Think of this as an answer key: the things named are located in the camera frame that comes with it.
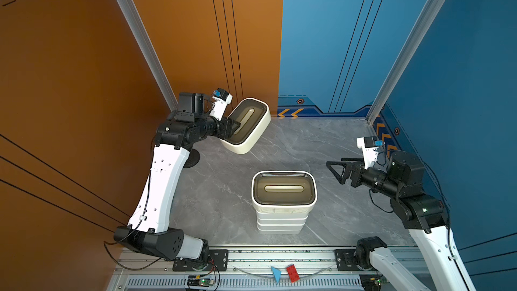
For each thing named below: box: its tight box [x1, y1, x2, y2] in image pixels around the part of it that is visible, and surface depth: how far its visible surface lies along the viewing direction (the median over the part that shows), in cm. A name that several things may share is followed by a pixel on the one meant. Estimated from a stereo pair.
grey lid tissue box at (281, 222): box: [256, 218, 309, 228], surface depth 72 cm
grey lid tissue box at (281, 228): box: [257, 224, 307, 232], surface depth 77 cm
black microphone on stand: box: [183, 148, 201, 168], surface depth 104 cm
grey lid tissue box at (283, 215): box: [255, 210, 312, 221], surface depth 68 cm
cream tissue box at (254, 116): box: [220, 97, 272, 155], surface depth 68 cm
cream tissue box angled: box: [251, 169, 318, 215], surface depth 62 cm
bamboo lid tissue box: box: [257, 228, 301, 236], surface depth 77 cm
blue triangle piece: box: [271, 266, 282, 285], surface depth 71 cm
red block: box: [286, 264, 301, 283], surface depth 71 cm
